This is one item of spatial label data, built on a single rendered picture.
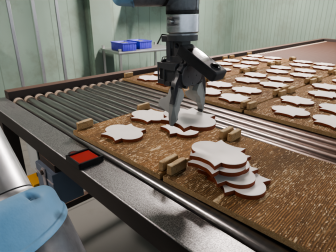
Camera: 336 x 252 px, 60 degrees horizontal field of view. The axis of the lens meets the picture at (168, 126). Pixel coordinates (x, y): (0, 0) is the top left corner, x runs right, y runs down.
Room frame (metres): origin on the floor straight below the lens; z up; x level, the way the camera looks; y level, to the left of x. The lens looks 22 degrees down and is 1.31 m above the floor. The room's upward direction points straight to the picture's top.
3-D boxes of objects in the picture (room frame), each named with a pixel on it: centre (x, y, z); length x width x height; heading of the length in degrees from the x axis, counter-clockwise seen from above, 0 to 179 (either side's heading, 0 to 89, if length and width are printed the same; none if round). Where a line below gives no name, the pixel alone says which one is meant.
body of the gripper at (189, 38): (0.70, -0.03, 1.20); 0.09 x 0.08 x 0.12; 47
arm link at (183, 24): (0.70, -0.03, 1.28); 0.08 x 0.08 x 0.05
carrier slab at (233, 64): (2.19, -0.51, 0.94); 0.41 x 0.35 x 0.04; 45
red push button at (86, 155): (0.73, 0.23, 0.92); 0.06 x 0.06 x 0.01; 44
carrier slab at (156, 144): (0.89, 0.05, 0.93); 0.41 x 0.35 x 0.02; 47
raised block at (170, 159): (0.65, 0.00, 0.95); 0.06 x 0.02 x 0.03; 137
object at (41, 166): (0.86, 0.38, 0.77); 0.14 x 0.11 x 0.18; 44
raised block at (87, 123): (0.92, 0.28, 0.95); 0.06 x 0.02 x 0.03; 137
